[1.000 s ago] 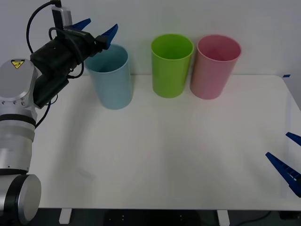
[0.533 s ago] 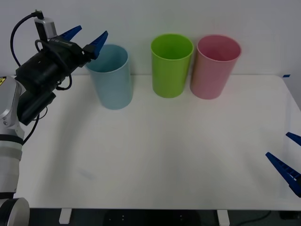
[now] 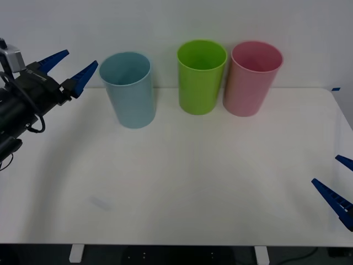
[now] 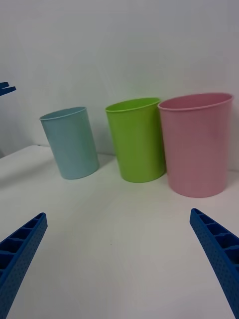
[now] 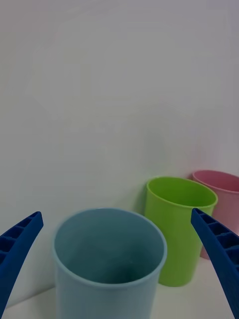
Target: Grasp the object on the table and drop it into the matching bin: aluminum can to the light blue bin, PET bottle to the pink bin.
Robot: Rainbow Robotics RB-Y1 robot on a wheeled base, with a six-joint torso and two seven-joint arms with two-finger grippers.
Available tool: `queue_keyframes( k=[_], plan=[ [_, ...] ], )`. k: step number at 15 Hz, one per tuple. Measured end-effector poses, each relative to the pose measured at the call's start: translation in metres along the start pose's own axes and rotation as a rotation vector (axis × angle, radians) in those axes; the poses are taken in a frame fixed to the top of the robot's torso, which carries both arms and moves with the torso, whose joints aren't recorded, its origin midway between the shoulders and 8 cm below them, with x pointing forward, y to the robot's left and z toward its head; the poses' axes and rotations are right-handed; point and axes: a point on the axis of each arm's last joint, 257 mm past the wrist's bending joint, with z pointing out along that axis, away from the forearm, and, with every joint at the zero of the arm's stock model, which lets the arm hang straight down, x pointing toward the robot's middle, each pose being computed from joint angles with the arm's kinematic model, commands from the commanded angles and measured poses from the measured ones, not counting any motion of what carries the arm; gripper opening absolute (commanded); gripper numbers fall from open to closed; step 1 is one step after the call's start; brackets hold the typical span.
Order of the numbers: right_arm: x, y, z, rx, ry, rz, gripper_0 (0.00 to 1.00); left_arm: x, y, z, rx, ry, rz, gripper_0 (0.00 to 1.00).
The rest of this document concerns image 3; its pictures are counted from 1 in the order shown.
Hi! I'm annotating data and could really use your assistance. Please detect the pink plastic bin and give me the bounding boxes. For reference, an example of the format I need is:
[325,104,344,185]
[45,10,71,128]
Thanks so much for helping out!
[222,40,284,118]

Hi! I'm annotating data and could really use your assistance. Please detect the pale blue plastic bin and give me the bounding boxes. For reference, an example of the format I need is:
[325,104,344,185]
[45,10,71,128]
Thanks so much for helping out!
[98,51,157,129]

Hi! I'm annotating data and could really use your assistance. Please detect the green plastic bin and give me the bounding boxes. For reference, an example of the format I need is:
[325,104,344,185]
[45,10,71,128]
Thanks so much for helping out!
[176,39,228,116]

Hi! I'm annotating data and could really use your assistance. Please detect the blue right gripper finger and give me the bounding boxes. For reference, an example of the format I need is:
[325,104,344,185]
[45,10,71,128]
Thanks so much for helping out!
[335,155,353,171]
[311,178,353,232]

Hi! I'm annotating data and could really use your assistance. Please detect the white table leg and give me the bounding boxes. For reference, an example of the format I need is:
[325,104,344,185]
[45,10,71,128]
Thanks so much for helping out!
[69,244,84,263]
[254,246,270,264]

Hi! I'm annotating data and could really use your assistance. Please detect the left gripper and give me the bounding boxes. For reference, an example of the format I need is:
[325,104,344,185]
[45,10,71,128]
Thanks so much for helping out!
[15,49,99,114]

